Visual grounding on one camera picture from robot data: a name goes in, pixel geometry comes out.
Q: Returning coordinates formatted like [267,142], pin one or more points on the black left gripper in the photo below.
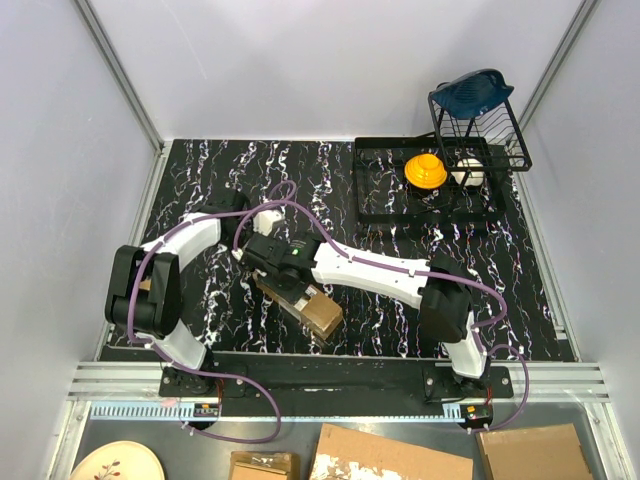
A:
[249,227]

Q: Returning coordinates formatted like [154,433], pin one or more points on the yellow plastic cup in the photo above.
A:
[425,171]

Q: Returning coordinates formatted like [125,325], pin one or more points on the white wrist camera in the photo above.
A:
[266,221]
[244,258]

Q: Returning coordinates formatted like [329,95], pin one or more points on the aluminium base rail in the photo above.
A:
[297,387]

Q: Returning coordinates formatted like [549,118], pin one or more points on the flat cardboard sheet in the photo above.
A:
[343,453]

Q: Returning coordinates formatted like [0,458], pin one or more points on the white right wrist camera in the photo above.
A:
[244,258]

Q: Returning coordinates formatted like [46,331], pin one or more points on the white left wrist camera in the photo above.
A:
[266,221]

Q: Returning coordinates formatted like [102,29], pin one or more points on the patterned ceramic plate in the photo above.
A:
[120,460]

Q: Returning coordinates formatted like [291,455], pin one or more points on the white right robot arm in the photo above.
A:
[442,299]

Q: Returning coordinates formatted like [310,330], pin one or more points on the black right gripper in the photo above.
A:
[294,293]

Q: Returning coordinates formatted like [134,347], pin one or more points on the black drain tray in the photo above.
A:
[384,196]

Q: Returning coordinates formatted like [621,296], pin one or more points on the cardboard box at corner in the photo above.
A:
[550,452]

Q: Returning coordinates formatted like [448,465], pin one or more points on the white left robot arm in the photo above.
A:
[144,296]

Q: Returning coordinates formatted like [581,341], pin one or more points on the brown cardboard express box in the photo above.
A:
[309,305]

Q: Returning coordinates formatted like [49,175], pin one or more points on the white small cup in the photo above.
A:
[469,173]

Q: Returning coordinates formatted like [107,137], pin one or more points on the small cardboard box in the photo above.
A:
[253,465]

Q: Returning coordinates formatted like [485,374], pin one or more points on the blue bowl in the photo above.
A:
[475,94]

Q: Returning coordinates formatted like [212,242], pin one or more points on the black wire dish rack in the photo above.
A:
[494,138]

